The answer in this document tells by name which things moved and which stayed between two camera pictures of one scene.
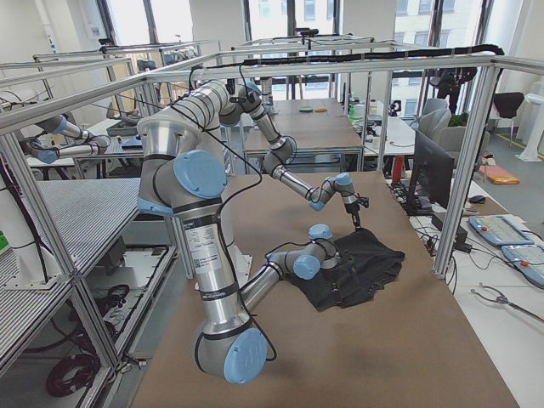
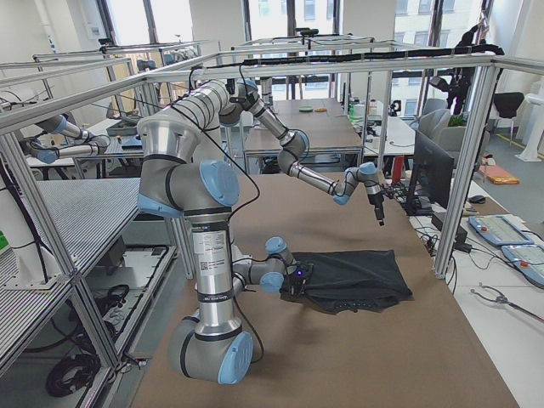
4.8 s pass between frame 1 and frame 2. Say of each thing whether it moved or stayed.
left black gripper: moved
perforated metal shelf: stayed
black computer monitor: stayed
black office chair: stayed
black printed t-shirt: moved
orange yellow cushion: stayed
